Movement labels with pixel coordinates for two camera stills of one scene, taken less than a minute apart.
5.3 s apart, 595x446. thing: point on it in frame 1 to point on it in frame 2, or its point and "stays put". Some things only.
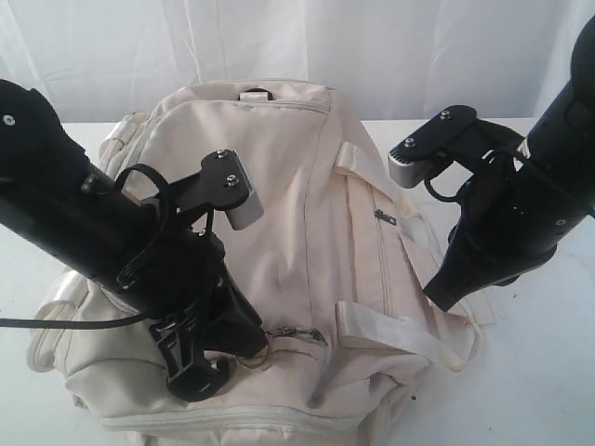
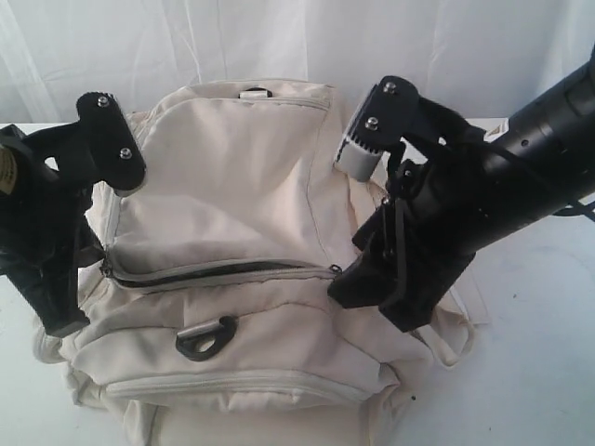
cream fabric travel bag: [337, 267] stays put
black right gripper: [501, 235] to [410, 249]
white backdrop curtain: [388, 59] stays put
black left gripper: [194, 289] to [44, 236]
